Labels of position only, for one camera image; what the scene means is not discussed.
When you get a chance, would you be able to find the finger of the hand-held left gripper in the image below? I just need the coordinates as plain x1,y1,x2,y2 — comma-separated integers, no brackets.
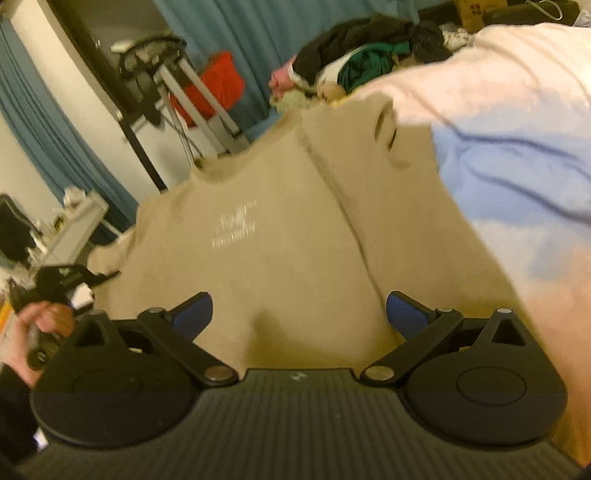
65,264,122,289

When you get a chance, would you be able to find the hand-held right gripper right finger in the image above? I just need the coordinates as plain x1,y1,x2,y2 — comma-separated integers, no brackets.
360,291,529,387

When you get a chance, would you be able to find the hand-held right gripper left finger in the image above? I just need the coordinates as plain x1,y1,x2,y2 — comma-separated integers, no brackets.
68,292,239,387

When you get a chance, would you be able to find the beige sweatshirt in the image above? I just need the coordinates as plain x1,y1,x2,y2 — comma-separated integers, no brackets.
87,92,591,467

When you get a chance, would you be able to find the person's left hand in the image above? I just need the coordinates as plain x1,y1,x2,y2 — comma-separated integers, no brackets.
0,300,78,389

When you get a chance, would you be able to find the grey shelf unit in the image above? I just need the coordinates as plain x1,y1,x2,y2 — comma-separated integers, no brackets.
25,189,110,271

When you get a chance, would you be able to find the black framed mirror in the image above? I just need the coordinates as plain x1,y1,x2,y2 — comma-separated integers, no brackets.
0,193,40,269

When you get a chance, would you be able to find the white crumpled item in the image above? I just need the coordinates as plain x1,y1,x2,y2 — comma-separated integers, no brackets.
61,185,88,209

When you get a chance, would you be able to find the teal curtain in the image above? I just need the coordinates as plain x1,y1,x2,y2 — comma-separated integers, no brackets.
0,18,139,241
152,0,421,144

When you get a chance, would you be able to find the pastel pink blue blanket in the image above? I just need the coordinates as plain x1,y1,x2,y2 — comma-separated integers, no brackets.
344,21,591,388

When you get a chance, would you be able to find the metal folding rack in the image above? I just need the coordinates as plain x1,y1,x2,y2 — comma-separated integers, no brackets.
154,50,252,168

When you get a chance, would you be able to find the red cloth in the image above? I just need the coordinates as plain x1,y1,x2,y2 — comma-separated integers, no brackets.
170,52,246,129

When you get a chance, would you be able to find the pink garment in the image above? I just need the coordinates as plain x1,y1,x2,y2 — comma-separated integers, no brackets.
269,64,298,95

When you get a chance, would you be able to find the green garment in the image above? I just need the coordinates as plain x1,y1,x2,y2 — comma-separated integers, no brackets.
339,42,413,92

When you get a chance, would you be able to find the black garment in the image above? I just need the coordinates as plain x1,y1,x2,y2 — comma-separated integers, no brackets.
293,14,455,86

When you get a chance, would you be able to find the brown cardboard box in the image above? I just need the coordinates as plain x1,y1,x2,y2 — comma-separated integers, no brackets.
451,0,509,34

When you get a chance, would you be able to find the black door frame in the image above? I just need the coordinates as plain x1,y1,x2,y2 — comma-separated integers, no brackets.
39,0,169,193

